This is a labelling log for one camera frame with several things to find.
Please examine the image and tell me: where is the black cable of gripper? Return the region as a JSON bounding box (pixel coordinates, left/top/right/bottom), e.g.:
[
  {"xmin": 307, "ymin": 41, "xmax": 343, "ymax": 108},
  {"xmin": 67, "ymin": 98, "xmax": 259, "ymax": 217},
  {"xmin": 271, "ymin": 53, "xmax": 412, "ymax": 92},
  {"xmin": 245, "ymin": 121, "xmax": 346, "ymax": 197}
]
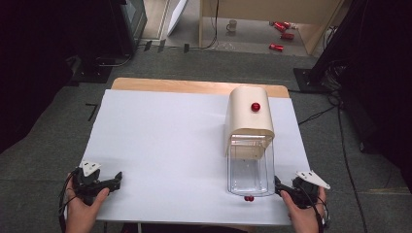
[
  {"xmin": 300, "ymin": 184, "xmax": 332, "ymax": 233},
  {"xmin": 57, "ymin": 168, "xmax": 81, "ymax": 233}
]

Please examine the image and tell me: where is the cream dispenser with clear container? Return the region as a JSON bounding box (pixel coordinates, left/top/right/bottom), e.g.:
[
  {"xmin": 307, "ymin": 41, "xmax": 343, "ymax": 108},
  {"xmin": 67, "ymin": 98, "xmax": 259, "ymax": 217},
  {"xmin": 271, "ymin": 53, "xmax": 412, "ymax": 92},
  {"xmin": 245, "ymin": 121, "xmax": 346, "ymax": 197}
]
[{"xmin": 223, "ymin": 84, "xmax": 277, "ymax": 203}]

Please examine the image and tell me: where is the black curtain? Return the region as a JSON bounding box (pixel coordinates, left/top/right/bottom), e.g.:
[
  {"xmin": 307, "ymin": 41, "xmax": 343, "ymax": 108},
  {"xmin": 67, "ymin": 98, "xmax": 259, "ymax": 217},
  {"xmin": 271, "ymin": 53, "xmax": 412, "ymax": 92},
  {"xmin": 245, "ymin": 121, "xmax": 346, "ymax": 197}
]
[
  {"xmin": 0, "ymin": 0, "xmax": 125, "ymax": 154},
  {"xmin": 310, "ymin": 0, "xmax": 412, "ymax": 195}
]

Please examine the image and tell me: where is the person's left hand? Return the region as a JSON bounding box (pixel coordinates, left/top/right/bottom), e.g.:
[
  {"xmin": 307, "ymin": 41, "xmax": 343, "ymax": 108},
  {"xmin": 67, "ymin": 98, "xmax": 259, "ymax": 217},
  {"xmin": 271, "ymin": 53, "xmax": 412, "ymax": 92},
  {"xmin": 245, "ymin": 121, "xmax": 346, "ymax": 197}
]
[{"xmin": 63, "ymin": 172, "xmax": 111, "ymax": 233}]

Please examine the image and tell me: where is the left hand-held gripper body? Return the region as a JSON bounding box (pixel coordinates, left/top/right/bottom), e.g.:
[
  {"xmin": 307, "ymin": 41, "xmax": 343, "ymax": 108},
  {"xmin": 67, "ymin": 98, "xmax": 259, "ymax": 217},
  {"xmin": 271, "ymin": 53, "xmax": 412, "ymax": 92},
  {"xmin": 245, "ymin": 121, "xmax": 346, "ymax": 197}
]
[{"xmin": 71, "ymin": 160, "xmax": 113, "ymax": 207}]

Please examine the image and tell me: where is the black floor cable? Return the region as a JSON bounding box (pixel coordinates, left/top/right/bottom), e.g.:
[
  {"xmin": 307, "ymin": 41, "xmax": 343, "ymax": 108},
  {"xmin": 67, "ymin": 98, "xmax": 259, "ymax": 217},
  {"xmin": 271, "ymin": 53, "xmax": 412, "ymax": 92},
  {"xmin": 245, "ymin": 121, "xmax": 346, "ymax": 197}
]
[{"xmin": 297, "ymin": 93, "xmax": 370, "ymax": 233}]

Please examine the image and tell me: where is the black stand base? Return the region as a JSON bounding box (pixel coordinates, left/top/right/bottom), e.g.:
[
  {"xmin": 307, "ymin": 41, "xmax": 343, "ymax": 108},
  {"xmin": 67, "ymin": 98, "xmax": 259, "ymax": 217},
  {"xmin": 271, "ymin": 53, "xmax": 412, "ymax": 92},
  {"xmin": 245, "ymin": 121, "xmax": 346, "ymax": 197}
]
[{"xmin": 292, "ymin": 67, "xmax": 336, "ymax": 95}]

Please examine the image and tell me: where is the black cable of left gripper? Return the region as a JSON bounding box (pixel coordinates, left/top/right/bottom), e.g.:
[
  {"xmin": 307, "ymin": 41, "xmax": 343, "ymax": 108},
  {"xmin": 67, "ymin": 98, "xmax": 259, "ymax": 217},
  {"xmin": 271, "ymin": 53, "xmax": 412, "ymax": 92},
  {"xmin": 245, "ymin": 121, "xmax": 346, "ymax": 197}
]
[{"xmin": 57, "ymin": 168, "xmax": 81, "ymax": 233}]

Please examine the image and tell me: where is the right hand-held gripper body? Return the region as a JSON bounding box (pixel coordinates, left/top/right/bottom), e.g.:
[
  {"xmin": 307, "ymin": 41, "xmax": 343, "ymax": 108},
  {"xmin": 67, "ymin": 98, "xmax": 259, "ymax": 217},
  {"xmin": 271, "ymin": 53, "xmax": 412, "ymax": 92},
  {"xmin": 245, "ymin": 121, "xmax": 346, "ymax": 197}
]
[{"xmin": 291, "ymin": 170, "xmax": 331, "ymax": 210}]

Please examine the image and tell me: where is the grey mug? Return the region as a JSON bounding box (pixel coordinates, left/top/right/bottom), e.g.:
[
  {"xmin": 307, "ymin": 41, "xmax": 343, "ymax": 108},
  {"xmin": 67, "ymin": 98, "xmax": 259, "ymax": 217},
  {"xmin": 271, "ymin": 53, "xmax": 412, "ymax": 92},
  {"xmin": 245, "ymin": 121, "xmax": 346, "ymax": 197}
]
[{"xmin": 225, "ymin": 18, "xmax": 238, "ymax": 33}]

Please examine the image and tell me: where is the white board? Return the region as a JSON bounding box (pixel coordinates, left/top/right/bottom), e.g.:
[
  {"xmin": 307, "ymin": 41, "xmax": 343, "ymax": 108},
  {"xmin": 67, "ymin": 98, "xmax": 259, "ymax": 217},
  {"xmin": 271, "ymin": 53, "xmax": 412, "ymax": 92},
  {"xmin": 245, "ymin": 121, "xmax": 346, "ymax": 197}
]
[{"xmin": 166, "ymin": 0, "xmax": 189, "ymax": 37}]

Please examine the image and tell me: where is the black monitor cabinet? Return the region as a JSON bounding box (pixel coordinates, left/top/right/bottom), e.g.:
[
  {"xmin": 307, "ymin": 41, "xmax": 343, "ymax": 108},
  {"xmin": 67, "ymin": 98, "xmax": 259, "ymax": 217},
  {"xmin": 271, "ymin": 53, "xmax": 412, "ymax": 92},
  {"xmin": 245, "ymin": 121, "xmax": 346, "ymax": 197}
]
[{"xmin": 108, "ymin": 0, "xmax": 149, "ymax": 56}]

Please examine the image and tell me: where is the black hanging cable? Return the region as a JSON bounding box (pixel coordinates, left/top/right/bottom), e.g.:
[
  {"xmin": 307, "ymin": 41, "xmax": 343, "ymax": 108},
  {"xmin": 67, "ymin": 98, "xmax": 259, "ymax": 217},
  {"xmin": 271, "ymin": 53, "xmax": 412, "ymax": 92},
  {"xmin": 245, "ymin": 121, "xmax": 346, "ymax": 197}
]
[{"xmin": 189, "ymin": 0, "xmax": 221, "ymax": 50}]

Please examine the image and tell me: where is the person's right hand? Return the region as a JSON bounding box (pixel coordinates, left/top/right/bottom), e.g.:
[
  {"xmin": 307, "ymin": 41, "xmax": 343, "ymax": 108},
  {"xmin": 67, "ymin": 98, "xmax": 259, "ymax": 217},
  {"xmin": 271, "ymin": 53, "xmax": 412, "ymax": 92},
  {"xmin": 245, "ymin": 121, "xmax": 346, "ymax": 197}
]
[{"xmin": 279, "ymin": 186, "xmax": 327, "ymax": 233}]

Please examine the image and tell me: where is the white table cover sheet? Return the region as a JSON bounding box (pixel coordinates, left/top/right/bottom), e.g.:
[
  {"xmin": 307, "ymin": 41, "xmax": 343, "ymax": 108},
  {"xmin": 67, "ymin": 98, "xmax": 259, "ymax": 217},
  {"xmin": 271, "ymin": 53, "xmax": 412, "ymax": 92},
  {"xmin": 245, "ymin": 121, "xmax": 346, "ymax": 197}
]
[{"xmin": 63, "ymin": 89, "xmax": 311, "ymax": 226}]

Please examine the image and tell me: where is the person's dark clothing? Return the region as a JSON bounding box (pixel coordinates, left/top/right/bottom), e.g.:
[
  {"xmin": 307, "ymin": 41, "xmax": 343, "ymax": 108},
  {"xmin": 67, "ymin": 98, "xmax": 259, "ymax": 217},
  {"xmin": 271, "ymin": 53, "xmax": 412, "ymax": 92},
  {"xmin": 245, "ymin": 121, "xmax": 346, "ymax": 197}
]
[{"xmin": 120, "ymin": 222, "xmax": 249, "ymax": 233}]

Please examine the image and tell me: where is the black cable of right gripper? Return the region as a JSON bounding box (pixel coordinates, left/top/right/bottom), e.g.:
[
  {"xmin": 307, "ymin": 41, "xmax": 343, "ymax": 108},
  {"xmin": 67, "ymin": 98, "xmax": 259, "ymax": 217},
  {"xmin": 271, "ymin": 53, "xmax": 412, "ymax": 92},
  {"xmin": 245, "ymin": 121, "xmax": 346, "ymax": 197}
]
[{"xmin": 300, "ymin": 184, "xmax": 332, "ymax": 233}]

